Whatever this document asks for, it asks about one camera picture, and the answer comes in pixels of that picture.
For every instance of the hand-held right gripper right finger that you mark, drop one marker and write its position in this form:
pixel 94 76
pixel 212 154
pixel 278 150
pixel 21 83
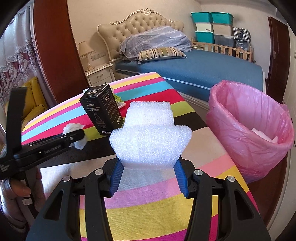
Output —
pixel 181 178

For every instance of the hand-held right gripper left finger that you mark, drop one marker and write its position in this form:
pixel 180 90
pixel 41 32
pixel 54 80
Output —
pixel 115 178

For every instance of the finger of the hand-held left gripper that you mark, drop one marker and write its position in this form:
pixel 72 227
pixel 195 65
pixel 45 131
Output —
pixel 46 148

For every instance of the white tissue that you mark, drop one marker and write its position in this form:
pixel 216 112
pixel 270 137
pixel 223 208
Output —
pixel 70 128

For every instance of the thin white foam sheet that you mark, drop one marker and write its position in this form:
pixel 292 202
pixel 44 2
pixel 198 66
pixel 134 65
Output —
pixel 150 141

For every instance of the pink bag lined bin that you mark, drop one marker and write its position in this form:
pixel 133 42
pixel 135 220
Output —
pixel 231 139

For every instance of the person's left hand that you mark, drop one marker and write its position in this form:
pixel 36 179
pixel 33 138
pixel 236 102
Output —
pixel 13 199

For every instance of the yellow leather armchair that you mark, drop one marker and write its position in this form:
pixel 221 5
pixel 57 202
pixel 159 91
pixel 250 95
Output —
pixel 34 97

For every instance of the striped colourful tablecloth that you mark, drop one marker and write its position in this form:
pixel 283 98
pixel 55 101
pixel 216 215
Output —
pixel 150 208

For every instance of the lace curtain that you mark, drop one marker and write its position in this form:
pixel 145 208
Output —
pixel 16 60

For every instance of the black cardboard box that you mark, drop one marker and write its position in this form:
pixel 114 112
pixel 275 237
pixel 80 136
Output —
pixel 104 109

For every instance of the green white packet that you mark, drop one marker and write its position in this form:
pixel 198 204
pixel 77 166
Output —
pixel 119 103

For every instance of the dark brown wooden panel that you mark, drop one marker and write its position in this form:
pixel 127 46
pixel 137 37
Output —
pixel 60 46

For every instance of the cream nightstand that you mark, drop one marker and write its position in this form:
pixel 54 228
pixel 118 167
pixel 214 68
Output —
pixel 99 75

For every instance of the beige table lamp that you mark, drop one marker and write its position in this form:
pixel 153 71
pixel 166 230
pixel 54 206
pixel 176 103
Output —
pixel 84 47

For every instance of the bed with blue sheet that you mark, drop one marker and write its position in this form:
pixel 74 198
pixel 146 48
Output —
pixel 219 69

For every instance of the striped pillow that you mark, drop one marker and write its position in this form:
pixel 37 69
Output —
pixel 159 52

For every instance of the grey blue duvet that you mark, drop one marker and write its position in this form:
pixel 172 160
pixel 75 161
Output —
pixel 157 38

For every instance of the teal storage box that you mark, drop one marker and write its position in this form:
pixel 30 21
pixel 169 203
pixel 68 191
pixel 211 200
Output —
pixel 222 18
pixel 201 17
pixel 204 37

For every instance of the grey clear storage box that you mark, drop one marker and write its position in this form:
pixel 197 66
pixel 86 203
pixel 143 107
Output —
pixel 223 40

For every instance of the white storage box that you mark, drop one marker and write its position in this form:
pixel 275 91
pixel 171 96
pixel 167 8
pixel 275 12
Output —
pixel 203 27

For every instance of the beige storage box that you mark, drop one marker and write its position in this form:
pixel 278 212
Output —
pixel 222 29

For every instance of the dark brown door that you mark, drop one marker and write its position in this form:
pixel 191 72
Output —
pixel 278 58

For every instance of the beige tufted headboard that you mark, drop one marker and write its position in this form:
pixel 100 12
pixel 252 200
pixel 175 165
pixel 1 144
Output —
pixel 138 23

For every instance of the black white checkered bag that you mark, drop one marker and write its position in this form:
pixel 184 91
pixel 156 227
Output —
pixel 241 33

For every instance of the wall switch panel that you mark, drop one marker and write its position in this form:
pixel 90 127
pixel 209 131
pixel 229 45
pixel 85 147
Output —
pixel 98 57

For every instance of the wooden crib rail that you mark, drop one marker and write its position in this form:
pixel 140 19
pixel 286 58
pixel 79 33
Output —
pixel 231 50

